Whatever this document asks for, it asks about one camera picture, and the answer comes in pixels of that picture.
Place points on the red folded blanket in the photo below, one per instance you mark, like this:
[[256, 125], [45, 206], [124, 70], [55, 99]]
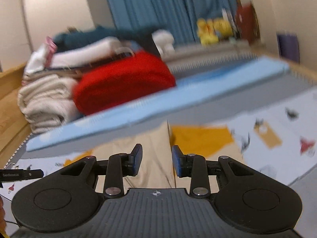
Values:
[[123, 84]]

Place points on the printed white bed sheet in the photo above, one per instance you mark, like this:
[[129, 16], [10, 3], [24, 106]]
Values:
[[272, 119]]

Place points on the blue curtain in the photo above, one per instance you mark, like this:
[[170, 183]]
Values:
[[161, 5]]

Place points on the white wardrobe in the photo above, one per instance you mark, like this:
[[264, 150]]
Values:
[[49, 10]]

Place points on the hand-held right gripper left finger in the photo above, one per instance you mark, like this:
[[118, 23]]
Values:
[[137, 158]]

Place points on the pink and white cloth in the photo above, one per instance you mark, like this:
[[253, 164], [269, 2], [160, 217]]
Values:
[[37, 59]]

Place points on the white plush toy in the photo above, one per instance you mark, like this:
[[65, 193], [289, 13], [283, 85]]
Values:
[[163, 39]]

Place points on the beige and mustard jacket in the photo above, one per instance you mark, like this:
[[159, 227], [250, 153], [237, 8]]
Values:
[[153, 153]]

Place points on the purple box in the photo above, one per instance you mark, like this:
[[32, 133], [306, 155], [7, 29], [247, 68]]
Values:
[[288, 47]]

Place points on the white folded quilt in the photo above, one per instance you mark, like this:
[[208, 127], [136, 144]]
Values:
[[44, 101]]

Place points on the yellow plush toy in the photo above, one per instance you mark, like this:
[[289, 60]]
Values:
[[206, 36], [223, 27]]

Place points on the light blue folded sheet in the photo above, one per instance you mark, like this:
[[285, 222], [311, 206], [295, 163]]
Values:
[[148, 106]]

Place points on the grey bed mattress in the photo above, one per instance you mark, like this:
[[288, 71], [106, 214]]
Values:
[[307, 186]]

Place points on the white pink folded bedding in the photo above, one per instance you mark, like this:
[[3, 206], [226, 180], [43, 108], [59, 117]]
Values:
[[69, 70]]

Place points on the dark blue shark plush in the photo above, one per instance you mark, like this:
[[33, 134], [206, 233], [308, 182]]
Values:
[[94, 34]]

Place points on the white folded pillow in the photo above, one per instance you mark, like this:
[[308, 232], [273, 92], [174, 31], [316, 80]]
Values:
[[99, 48]]

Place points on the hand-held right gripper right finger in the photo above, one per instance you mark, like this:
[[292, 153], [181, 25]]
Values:
[[177, 162]]

